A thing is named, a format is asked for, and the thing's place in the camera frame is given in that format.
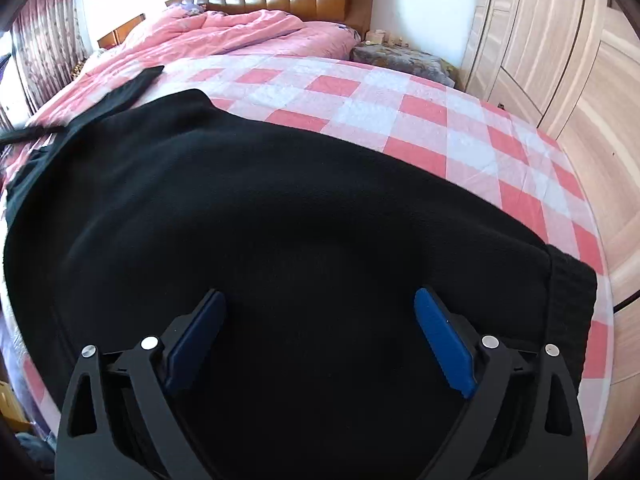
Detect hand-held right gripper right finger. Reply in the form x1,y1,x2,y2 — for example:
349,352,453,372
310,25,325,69
414,287,588,480

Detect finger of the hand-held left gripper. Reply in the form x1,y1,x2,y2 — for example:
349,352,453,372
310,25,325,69
0,125,68,145

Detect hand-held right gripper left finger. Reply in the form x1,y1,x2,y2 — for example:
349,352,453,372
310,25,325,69
55,289,228,480

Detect black pants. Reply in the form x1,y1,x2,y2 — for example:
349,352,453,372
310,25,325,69
0,65,598,480

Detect dark red patterned curtain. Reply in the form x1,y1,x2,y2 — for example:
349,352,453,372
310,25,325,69
10,0,88,116

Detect wooden nightstand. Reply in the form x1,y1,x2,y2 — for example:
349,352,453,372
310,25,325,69
97,14,147,51

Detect pink white checked bed sheet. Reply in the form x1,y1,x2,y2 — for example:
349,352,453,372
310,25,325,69
0,52,616,461

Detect pink quilt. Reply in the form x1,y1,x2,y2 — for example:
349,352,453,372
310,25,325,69
0,5,361,196

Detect floral cloth covered nightstand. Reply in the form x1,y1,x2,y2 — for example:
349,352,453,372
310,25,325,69
350,40,458,91

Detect small beige trinkets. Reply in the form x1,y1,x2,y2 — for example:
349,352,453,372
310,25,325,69
364,29,408,47

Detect light wooden wardrobe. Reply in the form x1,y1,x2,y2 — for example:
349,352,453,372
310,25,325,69
457,0,640,401

